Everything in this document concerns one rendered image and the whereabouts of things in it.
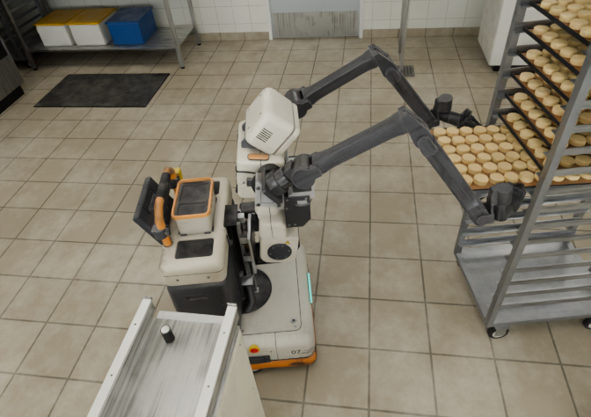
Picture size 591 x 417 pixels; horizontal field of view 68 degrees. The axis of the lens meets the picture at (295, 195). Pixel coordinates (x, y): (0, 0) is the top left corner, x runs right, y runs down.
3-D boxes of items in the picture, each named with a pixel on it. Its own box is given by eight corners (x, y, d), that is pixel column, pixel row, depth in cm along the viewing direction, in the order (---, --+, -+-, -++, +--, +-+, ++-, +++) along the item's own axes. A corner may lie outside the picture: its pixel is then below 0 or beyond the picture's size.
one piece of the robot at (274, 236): (235, 283, 186) (232, 169, 145) (238, 220, 214) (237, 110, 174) (296, 283, 188) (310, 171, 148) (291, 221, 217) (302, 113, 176)
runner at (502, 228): (463, 236, 231) (463, 232, 229) (461, 232, 233) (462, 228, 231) (584, 224, 231) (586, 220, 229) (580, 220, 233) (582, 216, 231)
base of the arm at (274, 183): (261, 169, 151) (261, 192, 142) (279, 156, 147) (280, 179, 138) (278, 183, 155) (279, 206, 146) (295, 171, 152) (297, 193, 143)
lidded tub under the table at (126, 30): (113, 46, 486) (104, 22, 468) (128, 30, 520) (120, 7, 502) (145, 45, 481) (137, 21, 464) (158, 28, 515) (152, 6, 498)
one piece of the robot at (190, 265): (190, 356, 207) (136, 235, 151) (201, 266, 247) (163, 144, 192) (261, 349, 207) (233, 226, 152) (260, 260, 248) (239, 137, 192)
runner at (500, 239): (460, 247, 237) (461, 244, 235) (458, 244, 239) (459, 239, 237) (578, 236, 237) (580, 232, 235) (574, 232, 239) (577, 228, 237)
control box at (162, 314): (232, 347, 151) (225, 325, 142) (166, 340, 155) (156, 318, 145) (235, 338, 154) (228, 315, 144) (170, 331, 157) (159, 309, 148)
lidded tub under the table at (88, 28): (75, 47, 493) (65, 23, 476) (94, 31, 527) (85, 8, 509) (106, 46, 487) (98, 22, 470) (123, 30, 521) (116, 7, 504)
